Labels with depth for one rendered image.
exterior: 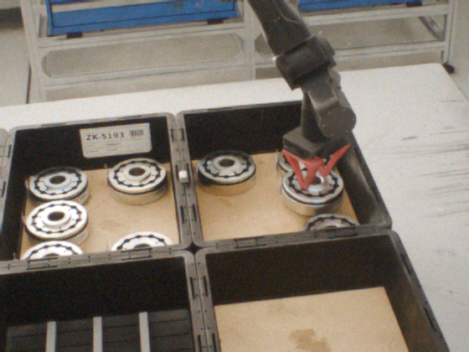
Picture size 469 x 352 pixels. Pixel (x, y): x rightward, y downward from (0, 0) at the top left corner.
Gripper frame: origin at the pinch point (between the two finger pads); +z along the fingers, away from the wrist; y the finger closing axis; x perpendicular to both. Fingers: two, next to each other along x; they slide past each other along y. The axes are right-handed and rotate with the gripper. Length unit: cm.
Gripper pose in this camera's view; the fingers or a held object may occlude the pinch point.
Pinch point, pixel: (313, 178)
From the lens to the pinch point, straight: 149.1
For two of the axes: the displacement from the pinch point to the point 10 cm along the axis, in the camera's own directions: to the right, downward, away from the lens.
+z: -0.3, 8.1, 5.9
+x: -7.2, -4.2, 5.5
